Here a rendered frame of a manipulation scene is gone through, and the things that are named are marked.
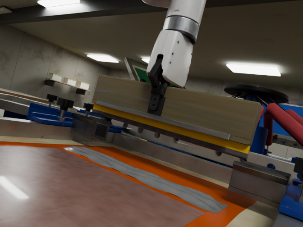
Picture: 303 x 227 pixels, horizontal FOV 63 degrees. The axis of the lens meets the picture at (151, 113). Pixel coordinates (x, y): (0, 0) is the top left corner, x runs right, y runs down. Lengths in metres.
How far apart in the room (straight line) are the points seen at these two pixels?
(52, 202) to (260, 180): 0.31
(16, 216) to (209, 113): 0.34
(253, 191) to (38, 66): 10.11
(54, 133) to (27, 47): 9.56
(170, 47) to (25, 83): 9.78
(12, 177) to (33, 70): 9.95
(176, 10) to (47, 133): 0.41
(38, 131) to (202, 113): 0.38
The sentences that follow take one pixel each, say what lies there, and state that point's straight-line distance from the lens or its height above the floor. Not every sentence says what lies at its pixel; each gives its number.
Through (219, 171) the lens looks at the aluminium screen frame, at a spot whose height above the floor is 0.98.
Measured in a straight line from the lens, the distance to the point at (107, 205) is 0.31.
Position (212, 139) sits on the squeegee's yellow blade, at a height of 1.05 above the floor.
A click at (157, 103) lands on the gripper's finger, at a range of 0.49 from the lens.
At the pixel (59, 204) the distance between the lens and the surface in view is 0.29.
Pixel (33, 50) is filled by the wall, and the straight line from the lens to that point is 10.27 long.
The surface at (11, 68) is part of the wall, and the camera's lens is 9.97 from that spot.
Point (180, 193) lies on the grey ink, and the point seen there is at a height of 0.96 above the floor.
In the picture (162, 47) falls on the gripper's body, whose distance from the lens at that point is 0.50.
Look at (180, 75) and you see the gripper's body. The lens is 0.53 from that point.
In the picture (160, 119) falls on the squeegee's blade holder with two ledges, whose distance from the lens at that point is 0.48.
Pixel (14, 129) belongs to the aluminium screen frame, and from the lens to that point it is 0.61.
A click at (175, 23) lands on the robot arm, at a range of 0.52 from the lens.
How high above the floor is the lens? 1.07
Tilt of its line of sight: 1 degrees up
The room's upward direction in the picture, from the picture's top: 14 degrees clockwise
